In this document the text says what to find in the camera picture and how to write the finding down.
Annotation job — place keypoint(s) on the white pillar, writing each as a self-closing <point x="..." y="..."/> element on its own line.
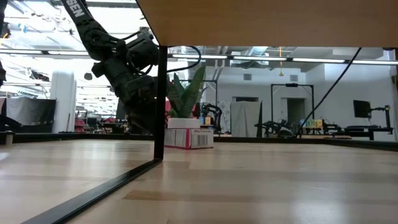
<point x="63" y="102"/>

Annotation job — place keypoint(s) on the white ceiling light strip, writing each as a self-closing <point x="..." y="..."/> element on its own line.
<point x="259" y="58"/>
<point x="211" y="57"/>
<point x="65" y="53"/>
<point x="21" y="51"/>
<point x="318" y="60"/>
<point x="379" y="62"/>

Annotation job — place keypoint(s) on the black ceiling device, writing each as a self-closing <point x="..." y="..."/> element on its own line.
<point x="3" y="30"/>

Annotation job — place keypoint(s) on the small black mounted monitor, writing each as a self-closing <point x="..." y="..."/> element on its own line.
<point x="362" y="109"/>

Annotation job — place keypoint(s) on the grey wall vent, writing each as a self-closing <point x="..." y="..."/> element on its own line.
<point x="293" y="77"/>
<point x="247" y="77"/>

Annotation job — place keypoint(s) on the dark grey partition screen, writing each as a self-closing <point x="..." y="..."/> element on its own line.
<point x="37" y="113"/>

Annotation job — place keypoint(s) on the red Froot Loops box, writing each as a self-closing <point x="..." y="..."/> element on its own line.
<point x="199" y="138"/>

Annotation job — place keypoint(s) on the black rectangular stand frame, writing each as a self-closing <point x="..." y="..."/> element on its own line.
<point x="292" y="85"/>

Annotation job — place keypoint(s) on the red background object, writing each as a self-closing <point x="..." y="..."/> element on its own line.
<point x="80" y="124"/>

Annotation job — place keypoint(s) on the black desk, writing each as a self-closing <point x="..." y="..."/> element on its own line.
<point x="370" y="132"/>

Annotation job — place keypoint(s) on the wooden shelf on black posts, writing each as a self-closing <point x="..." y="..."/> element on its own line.
<point x="264" y="21"/>

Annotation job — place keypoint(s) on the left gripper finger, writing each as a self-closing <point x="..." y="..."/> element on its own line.
<point x="148" y="118"/>
<point x="135" y="119"/>

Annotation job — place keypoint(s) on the black background robot arm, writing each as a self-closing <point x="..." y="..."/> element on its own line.
<point x="280" y="132"/>
<point x="214" y="110"/>

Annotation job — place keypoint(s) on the green plant in white pot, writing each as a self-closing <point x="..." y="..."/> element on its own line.
<point x="186" y="102"/>

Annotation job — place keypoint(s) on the small grey cylinder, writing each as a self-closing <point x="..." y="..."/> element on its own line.
<point x="9" y="138"/>

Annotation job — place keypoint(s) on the red background panel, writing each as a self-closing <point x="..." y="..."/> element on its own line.
<point x="168" y="109"/>

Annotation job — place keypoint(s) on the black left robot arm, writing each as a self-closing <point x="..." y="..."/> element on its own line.
<point x="84" y="18"/>

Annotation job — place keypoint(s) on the black aluminium table frame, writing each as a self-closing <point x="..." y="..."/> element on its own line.
<point x="77" y="136"/>

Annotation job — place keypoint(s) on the grey covered cabinet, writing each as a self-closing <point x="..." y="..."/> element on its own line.
<point x="245" y="118"/>

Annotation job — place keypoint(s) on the colourful background boxes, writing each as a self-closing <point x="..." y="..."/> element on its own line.
<point x="311" y="123"/>

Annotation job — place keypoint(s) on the small round black hanging device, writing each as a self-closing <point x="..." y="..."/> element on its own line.
<point x="88" y="76"/>

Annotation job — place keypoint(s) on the white patterned board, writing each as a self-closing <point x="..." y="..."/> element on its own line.
<point x="227" y="112"/>

